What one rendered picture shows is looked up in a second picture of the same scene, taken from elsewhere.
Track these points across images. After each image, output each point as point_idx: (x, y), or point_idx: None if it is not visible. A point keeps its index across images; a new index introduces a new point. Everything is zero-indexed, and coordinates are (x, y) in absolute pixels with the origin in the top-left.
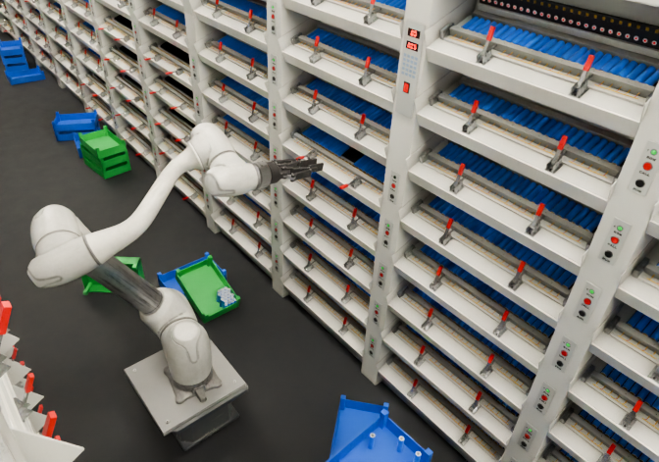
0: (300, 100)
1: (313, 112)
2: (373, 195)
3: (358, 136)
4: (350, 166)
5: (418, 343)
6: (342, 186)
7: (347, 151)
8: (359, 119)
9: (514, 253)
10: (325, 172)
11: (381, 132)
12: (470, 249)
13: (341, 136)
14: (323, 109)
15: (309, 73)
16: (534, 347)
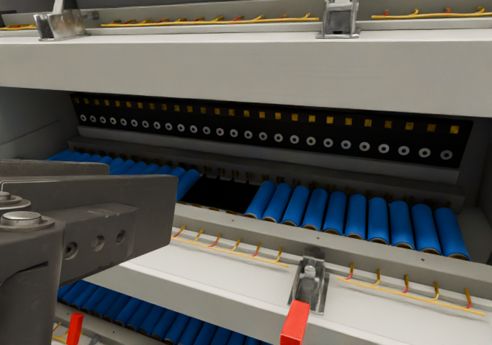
0: (10, 37)
1: (62, 32)
2: (438, 327)
3: (355, 9)
4: (244, 220)
5: None
6: (299, 329)
7: (195, 187)
8: None
9: None
10: (135, 269)
11: (433, 7)
12: None
13: (226, 67)
14: (104, 28)
15: (46, 5)
16: None
